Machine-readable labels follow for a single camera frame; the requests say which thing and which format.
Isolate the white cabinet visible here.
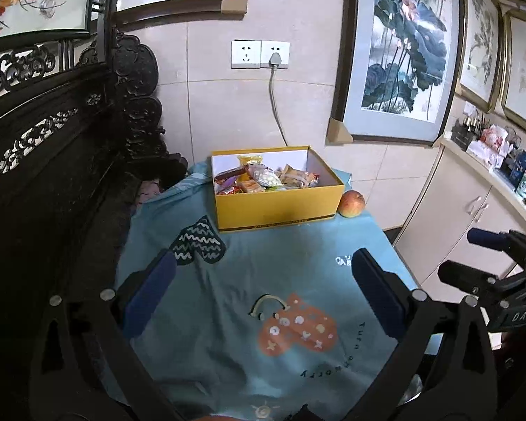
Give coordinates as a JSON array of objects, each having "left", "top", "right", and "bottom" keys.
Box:
[{"left": 394, "top": 137, "right": 526, "bottom": 302}]

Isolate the red apple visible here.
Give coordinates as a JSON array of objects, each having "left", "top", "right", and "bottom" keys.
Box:
[{"left": 337, "top": 190, "right": 366, "bottom": 219}]

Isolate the light blue patterned tablecloth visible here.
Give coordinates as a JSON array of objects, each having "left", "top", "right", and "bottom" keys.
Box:
[{"left": 116, "top": 163, "right": 416, "bottom": 420}]

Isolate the yellow cardboard box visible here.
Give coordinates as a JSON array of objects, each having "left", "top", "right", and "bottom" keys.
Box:
[{"left": 211, "top": 146, "right": 345, "bottom": 232}]

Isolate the brown red wafer bar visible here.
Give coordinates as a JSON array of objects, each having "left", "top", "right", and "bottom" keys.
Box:
[{"left": 214, "top": 165, "right": 248, "bottom": 185}]

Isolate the brown bread clear wrapper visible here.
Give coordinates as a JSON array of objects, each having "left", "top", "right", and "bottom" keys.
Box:
[{"left": 278, "top": 165, "right": 319, "bottom": 189}]

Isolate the white printed snack bag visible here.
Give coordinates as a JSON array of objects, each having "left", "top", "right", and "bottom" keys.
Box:
[{"left": 248, "top": 163, "right": 283, "bottom": 188}]

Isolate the gold framed fish painting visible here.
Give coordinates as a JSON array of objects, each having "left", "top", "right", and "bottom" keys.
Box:
[{"left": 501, "top": 9, "right": 526, "bottom": 130}]

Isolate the gold framed flower painting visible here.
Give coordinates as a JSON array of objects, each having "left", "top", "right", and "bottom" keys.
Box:
[{"left": 456, "top": 0, "right": 504, "bottom": 113}]

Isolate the framed lotus painting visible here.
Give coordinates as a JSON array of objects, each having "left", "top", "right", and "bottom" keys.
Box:
[{"left": 327, "top": 0, "right": 465, "bottom": 146}]

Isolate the framed goldfish painting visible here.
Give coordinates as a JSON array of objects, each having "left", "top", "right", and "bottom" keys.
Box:
[{"left": 0, "top": 0, "right": 92, "bottom": 52}]

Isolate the white double wall socket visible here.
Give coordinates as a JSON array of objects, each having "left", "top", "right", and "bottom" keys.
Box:
[{"left": 231, "top": 39, "right": 291, "bottom": 69}]

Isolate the grey plug with cable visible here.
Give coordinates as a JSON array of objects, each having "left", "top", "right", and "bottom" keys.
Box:
[{"left": 267, "top": 51, "right": 290, "bottom": 147}]

